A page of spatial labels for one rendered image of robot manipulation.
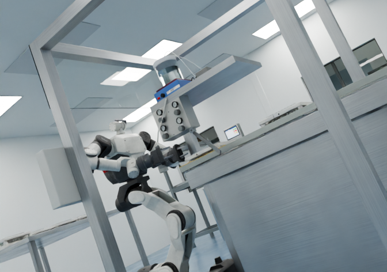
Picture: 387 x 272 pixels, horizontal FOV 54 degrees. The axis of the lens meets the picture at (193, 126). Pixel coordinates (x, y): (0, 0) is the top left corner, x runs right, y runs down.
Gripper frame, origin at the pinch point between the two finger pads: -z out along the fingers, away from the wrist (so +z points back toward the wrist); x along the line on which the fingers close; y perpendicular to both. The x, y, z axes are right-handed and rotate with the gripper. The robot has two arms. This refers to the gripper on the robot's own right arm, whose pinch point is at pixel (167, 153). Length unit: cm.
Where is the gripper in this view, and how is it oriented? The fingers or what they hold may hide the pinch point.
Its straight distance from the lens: 229.5
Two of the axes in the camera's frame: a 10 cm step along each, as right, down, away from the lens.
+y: -0.5, -1.8, -9.8
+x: 3.8, 9.1, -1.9
